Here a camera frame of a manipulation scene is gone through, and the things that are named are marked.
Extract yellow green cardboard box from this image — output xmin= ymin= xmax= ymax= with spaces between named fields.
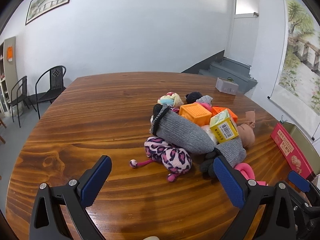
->
xmin=209 ymin=109 xmax=239 ymax=144

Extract large orange plastic cube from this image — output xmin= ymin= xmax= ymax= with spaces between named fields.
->
xmin=179 ymin=103 xmax=212 ymax=126

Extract wooden desk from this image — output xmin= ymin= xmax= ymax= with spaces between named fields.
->
xmin=5 ymin=71 xmax=313 ymax=240

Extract small orange plastic cube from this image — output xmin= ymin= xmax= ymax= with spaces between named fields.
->
xmin=211 ymin=106 xmax=238 ymax=122

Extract tan stocking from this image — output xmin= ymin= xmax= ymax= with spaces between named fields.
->
xmin=236 ymin=110 xmax=256 ymax=148

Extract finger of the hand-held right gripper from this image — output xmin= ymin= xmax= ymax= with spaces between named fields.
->
xmin=287 ymin=170 xmax=320 ymax=201

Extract grey stairs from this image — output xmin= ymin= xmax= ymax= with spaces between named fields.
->
xmin=199 ymin=57 xmax=258 ymax=97

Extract hanging scroll painting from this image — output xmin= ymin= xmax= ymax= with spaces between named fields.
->
xmin=267 ymin=0 xmax=320 ymax=117

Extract white shelf unit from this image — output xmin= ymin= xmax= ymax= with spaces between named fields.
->
xmin=0 ymin=36 xmax=19 ymax=117

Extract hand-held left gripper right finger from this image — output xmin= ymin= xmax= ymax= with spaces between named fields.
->
xmin=213 ymin=156 xmax=310 ymax=240

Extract pink leopard print sock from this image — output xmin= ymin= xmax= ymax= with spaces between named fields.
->
xmin=129 ymin=136 xmax=192 ymax=182

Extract grey tissue box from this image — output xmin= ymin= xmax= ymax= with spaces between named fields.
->
xmin=215 ymin=77 xmax=239 ymax=95

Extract black sock ball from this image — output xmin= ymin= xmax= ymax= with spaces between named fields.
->
xmin=185 ymin=92 xmax=203 ymax=104

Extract grey sock with black toe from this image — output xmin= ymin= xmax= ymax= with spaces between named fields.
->
xmin=199 ymin=138 xmax=247 ymax=178

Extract framed landscape painting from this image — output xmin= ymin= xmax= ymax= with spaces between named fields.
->
xmin=25 ymin=0 xmax=77 ymax=25

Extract black metal chair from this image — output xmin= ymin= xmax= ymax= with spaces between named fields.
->
xmin=35 ymin=65 xmax=67 ymax=119
xmin=7 ymin=76 xmax=37 ymax=128

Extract grey sock with black cuff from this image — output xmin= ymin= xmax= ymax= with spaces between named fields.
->
xmin=149 ymin=104 xmax=217 ymax=154

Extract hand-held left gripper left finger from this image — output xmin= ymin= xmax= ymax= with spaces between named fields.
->
xmin=29 ymin=155 xmax=112 ymax=240

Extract pastel sock ball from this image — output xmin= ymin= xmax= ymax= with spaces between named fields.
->
xmin=157 ymin=92 xmax=184 ymax=108

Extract grey sock ball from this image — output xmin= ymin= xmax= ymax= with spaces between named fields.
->
xmin=196 ymin=95 xmax=213 ymax=107

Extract red storage box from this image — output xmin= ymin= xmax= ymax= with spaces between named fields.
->
xmin=270 ymin=122 xmax=318 ymax=180

